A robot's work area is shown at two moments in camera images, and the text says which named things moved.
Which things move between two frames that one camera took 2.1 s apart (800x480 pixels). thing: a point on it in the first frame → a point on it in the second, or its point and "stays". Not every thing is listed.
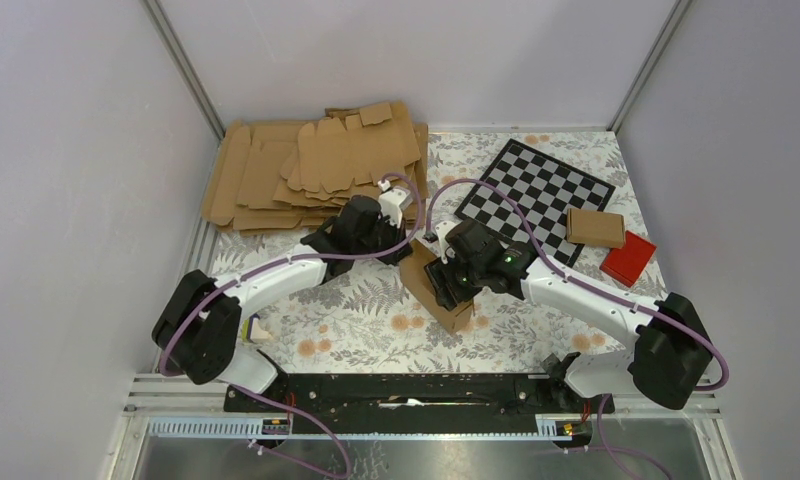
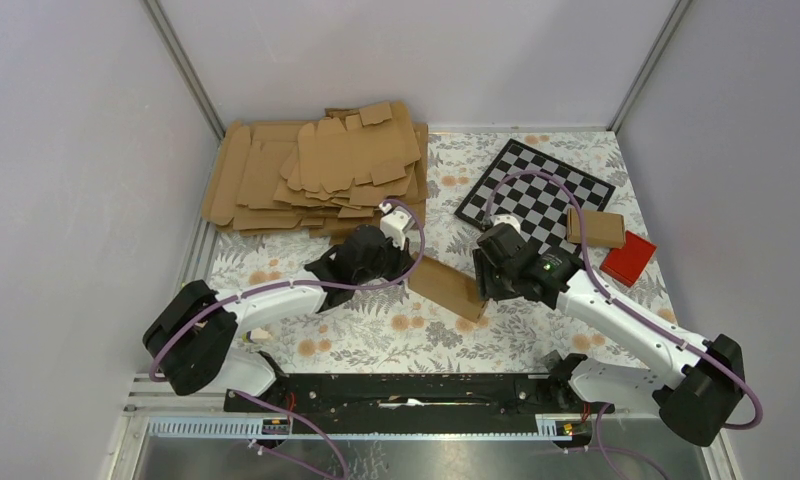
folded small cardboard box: [595, 228] stays
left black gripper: [395, 229] → [402, 259]
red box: [627, 263] stays
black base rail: [408, 404] stays
